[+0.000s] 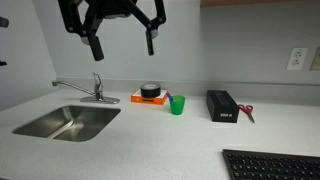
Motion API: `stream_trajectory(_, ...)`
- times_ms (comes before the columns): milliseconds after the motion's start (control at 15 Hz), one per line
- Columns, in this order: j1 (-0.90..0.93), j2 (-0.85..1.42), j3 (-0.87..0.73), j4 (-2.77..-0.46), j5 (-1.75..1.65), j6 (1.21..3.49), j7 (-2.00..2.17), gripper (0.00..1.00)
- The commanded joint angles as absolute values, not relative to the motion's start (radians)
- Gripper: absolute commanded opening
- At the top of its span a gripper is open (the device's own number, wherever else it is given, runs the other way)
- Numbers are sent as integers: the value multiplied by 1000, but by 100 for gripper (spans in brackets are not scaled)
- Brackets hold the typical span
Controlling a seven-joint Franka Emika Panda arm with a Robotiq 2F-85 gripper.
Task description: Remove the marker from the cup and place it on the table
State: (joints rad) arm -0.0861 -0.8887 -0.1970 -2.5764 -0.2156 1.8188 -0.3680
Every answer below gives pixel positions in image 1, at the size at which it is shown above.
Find black computer keyboard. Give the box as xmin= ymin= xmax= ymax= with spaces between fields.
xmin=222 ymin=149 xmax=320 ymax=180

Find white wall power outlet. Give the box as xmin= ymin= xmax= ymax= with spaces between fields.
xmin=286 ymin=48 xmax=308 ymax=70

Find chrome sink faucet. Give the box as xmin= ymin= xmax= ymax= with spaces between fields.
xmin=52 ymin=72 xmax=120 ymax=104

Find beige wall switch plate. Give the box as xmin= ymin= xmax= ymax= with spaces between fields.
xmin=310 ymin=47 xmax=320 ymax=71

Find stainless steel sink basin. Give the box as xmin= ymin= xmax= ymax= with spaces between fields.
xmin=12 ymin=105 xmax=121 ymax=142

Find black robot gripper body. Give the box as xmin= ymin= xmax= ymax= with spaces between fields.
xmin=58 ymin=0 xmax=166 ymax=37

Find blue capped marker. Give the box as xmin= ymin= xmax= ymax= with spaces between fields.
xmin=166 ymin=92 xmax=174 ymax=101

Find green plastic cup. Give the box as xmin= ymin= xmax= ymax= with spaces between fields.
xmin=170 ymin=95 xmax=185 ymax=115

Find orange flat box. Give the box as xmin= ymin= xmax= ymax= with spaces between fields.
xmin=131 ymin=89 xmax=167 ymax=105

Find black tape roll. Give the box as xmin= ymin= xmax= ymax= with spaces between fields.
xmin=140 ymin=83 xmax=161 ymax=98

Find black rectangular box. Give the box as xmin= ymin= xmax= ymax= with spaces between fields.
xmin=206 ymin=90 xmax=239 ymax=123

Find red handled scissors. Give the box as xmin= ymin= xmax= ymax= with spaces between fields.
xmin=238 ymin=104 xmax=254 ymax=123

